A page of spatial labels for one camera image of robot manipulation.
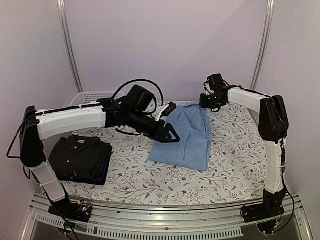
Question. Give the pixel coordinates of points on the black pinstriped folded shirt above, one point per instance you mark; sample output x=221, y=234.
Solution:
x=79, y=156

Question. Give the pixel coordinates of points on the aluminium frame post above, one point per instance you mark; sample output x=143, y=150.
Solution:
x=270, y=5
x=61, y=6

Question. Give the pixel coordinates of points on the light blue long sleeve shirt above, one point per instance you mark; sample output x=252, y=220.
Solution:
x=191, y=123

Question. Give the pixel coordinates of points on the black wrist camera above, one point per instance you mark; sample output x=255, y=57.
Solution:
x=140, y=99
x=215, y=82

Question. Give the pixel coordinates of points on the left aluminium frame post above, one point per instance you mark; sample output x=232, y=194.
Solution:
x=61, y=6

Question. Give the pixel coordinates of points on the aluminium front rail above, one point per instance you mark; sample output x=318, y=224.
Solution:
x=175, y=217

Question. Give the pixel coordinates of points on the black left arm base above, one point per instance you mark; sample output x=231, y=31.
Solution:
x=79, y=211

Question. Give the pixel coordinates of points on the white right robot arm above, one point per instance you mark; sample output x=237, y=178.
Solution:
x=273, y=125

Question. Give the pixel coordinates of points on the white plastic laundry basket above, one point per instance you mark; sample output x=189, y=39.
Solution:
x=87, y=97

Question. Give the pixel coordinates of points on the floral patterned table cloth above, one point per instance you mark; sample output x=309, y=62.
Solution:
x=237, y=167

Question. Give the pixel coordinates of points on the dark blue folded shirt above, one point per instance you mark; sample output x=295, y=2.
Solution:
x=98, y=179

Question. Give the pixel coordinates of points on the right aluminium frame post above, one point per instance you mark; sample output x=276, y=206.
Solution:
x=270, y=5

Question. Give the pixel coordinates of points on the perforated metal front panel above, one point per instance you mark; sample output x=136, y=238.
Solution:
x=142, y=233

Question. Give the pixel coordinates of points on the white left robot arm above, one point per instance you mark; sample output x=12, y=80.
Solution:
x=39, y=125

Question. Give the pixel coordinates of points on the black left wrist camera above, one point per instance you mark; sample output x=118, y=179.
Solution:
x=140, y=99

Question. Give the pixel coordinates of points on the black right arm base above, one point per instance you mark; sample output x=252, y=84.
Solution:
x=269, y=208

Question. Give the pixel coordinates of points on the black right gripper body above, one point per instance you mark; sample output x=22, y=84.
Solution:
x=210, y=102

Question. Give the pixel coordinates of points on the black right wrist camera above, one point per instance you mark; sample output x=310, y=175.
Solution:
x=215, y=82

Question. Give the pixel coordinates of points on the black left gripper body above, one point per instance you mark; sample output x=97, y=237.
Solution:
x=136, y=122

